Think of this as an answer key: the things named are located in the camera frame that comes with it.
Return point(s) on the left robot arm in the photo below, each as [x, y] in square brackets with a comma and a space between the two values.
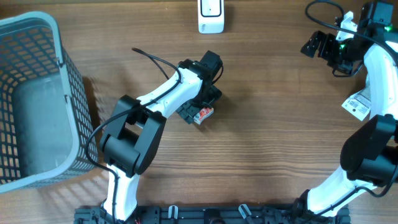
[133, 132]

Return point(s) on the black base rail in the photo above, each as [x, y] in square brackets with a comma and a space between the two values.
[265, 214]

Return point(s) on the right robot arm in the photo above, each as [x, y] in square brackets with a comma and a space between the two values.
[367, 162]

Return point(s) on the small red carton box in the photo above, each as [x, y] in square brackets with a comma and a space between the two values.
[203, 114]

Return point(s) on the black red snack packet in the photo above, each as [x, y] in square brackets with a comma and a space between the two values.
[359, 104]

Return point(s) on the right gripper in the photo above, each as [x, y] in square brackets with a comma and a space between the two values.
[328, 40]

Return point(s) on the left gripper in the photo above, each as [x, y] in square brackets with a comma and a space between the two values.
[214, 94]

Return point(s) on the grey plastic mesh basket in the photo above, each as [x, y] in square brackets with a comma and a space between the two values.
[45, 118]

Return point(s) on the white barcode scanner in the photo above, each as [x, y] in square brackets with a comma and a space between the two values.
[210, 16]

